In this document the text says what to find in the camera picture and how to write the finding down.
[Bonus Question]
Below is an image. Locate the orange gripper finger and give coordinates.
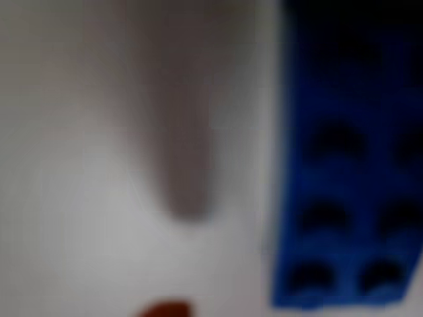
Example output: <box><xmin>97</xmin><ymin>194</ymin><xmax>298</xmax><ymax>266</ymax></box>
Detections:
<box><xmin>135</xmin><ymin>299</ymin><xmax>194</xmax><ymax>317</ymax></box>

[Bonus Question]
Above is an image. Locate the blue rectangular block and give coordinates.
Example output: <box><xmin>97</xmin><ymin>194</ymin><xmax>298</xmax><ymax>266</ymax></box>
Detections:
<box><xmin>269</xmin><ymin>0</ymin><xmax>423</xmax><ymax>311</ymax></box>

